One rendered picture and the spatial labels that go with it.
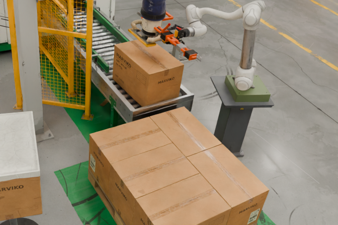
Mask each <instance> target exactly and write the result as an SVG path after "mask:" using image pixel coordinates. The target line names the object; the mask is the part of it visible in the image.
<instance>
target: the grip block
mask: <svg viewBox="0 0 338 225"><path fill-rule="evenodd" d="M167 37H169V38H170V39H171V37H174V34H173V33H172V32H171V31H169V30H167V31H162V32H161V33H160V38H161V39H163V40H164V41H165V42H167V41H169V40H167Z"/></svg>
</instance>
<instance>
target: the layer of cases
mask: <svg viewBox="0 0 338 225"><path fill-rule="evenodd" d="M89 169H90V170H91V172H92V173H93V175H94V176H95V178H96V180H97V181H98V183H99V184H100V186H101V187H102V189H103V191H104V192H105V194H106V195H107V197H108V198H109V200H110V201H111V203H112V204H113V206H114V207H115V209H116V211H117V212H118V214H119V215H120V217H121V218H122V220H123V221H124V223H125V224H126V225H252V224H254V223H256V222H257V221H258V219H259V216H260V213H261V211H262V208H263V206H264V203H265V201H266V198H267V195H268V193H269V189H268V188H267V187H266V186H265V185H264V184H263V183H262V182H261V181H260V180H259V179H258V178H257V177H256V176H255V175H254V174H253V173H252V172H251V171H250V170H249V169H248V168H247V167H246V166H245V165H243V164H242V163H241V162H240V161H239V160H238V159H237V158H236V157H235V156H234V155H233V154H232V153H231V152H230V151H229V150H228V149H227V148H226V147H225V146H224V145H223V144H222V143H221V142H220V141H219V140H218V139H217V138H216V137H215V136H214V135H213V134H212V133H211V132H210V131H209V130H208V129H207V128H206V127H205V126H203V125H202V124H201V123H200V122H199V121H198V120H197V119H196V118H195V117H194V116H193V115H192V114H191V113H190V112H189V111H188V110H187V109H186V108H185V107H180V108H177V109H173V110H170V111H166V112H163V113H160V114H157V115H153V116H150V117H146V118H143V119H140V120H136V121H133V122H129V123H126V124H123V125H119V126H116V127H112V128H109V129H106V130H102V131H99V132H95V133H92V134H90V141H89Z"/></svg>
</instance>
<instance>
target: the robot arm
mask: <svg viewBox="0 0 338 225"><path fill-rule="evenodd" d="M265 8H266V5H265V3H264V1H262V0H258V1H254V2H251V3H248V4H246V5H244V6H242V7H241V8H239V9H237V10H236V11H234V12H232V13H225V12H222V11H218V10H215V9H211V8H201V9H199V8H197V7H195V6H194V5H188V6H187V7H186V16H187V20H188V22H189V25H190V27H188V28H185V29H184V27H183V26H179V25H176V24H175V26H173V27H171V28H167V29H168V30H169V31H170V30H175V29H177V30H178V36H177V37H176V39H177V40H179V42H180V41H182V38H184V37H187V38H188V37H198V36H201V35H203V34H205V33H206V32H207V28H206V26H205V25H203V24H201V22H200V19H201V17H202V16H203V15H204V14H210V15H213V16H216V17H219V18H221V19H225V20H237V19H241V18H243V27H244V35H243V43H242V52H241V61H240V64H239V66H238V67H237V69H236V75H235V76H233V80H234V83H235V86H236V88H237V89H239V90H248V89H249V88H255V86H254V85H253V80H254V75H255V71H256V67H257V64H256V61H255V60H254V59H253V53H254V46H255V38H256V30H257V28H258V27H259V23H260V19H261V12H262V11H264V9H265ZM177 27H179V28H181V30H179V29H178V28H177Z"/></svg>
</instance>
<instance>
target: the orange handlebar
mask: <svg viewBox="0 0 338 225"><path fill-rule="evenodd" d="M166 15H167V16H168V17H167V18H164V19H163V20H162V21H166V20H172V19H173V18H174V17H173V16H172V15H170V14H169V13H168V12H166ZM154 29H155V30H156V31H158V32H159V33H161V31H160V30H159V29H158V28H157V27H154ZM167 40H169V41H170V43H171V44H172V45H175V46H176V44H180V42H179V40H177V39H176V38H174V37H171V39H170V38H169V37H167ZM185 50H188V49H187V48H185ZM185 50H184V49H183V48H182V49H181V51H182V52H184V51H185ZM196 57H197V56H192V57H191V59H196Z"/></svg>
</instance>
